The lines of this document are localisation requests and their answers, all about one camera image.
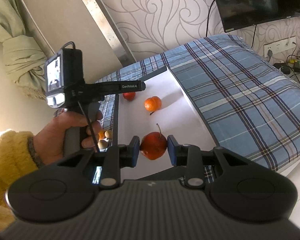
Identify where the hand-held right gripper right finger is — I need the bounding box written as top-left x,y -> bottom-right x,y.
167,135 -> 242,188

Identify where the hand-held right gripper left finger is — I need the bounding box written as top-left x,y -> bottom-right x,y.
56,136 -> 141,189

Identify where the red apple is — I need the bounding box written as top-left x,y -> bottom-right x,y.
140,123 -> 168,160

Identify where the orange mandarin with stem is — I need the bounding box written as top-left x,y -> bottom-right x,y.
144,96 -> 162,112

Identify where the grey cardboard box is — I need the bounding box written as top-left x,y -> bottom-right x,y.
94,65 -> 219,180

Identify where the person's left hand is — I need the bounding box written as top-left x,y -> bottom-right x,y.
33,109 -> 104,165

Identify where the beige fringed throw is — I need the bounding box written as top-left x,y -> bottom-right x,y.
0,0 -> 55,101

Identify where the blue plaid blanket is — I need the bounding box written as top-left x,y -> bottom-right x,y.
53,34 -> 300,188

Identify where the black power strip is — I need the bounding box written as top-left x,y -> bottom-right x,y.
274,62 -> 291,74

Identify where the black television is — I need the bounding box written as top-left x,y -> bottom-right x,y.
208,0 -> 300,33

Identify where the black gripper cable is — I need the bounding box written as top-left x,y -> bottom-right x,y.
78,99 -> 100,153

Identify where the silver metal frame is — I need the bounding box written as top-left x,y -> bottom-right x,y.
70,0 -> 138,67

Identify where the black television cable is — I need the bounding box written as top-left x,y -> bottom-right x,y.
205,0 -> 217,37

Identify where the thin black wall cable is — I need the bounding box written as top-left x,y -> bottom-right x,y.
251,24 -> 257,48

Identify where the white wall socket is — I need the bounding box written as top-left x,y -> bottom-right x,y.
264,36 -> 297,58

